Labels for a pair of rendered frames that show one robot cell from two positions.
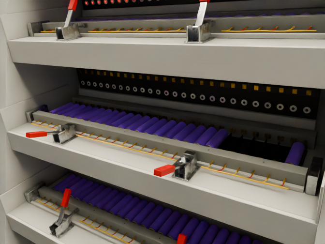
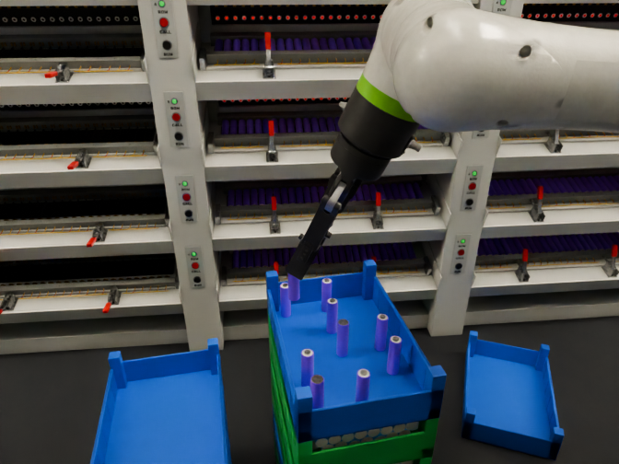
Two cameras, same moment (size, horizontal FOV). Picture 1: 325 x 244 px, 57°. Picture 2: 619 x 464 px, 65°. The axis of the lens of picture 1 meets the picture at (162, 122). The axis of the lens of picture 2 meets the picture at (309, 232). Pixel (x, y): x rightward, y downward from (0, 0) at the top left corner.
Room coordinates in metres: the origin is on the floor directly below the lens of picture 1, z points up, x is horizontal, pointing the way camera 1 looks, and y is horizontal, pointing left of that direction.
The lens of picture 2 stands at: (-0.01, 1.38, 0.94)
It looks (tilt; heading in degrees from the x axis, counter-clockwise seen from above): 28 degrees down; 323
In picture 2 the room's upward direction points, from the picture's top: straight up
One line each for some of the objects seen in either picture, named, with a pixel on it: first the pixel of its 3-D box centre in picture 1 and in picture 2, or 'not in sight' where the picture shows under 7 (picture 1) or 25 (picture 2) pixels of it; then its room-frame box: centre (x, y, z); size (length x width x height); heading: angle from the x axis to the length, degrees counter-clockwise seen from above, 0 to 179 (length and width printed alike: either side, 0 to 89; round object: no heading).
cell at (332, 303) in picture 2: not in sight; (332, 315); (0.50, 0.95, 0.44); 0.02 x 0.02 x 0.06
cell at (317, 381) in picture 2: not in sight; (317, 397); (0.37, 1.08, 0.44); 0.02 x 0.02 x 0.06
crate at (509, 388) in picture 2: not in sight; (508, 388); (0.40, 0.46, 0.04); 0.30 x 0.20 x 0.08; 125
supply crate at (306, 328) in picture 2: not in sight; (342, 335); (0.44, 0.97, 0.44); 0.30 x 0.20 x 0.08; 155
